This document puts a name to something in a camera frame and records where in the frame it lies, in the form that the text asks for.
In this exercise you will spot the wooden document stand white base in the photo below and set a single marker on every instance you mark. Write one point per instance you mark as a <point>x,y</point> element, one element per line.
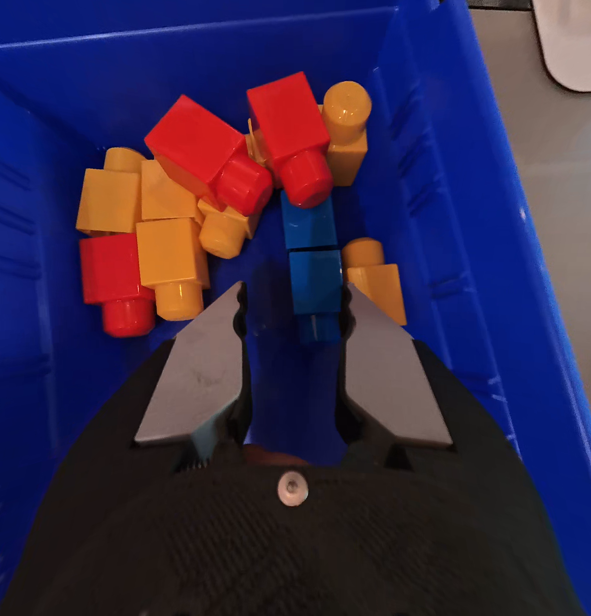
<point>575,48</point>

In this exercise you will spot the blue plastic bin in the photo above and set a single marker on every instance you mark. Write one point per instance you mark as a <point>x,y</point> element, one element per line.
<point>84,58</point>

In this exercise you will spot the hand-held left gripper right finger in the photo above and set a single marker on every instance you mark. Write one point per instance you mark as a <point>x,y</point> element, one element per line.
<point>392,385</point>

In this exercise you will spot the blue mega block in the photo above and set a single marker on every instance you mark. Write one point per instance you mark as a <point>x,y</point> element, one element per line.
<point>315,284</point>

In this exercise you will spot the pile of mixed mega blocks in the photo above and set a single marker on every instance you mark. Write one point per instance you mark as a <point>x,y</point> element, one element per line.
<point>170,250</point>

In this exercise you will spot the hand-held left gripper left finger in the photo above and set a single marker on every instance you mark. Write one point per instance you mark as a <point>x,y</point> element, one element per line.
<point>194,385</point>

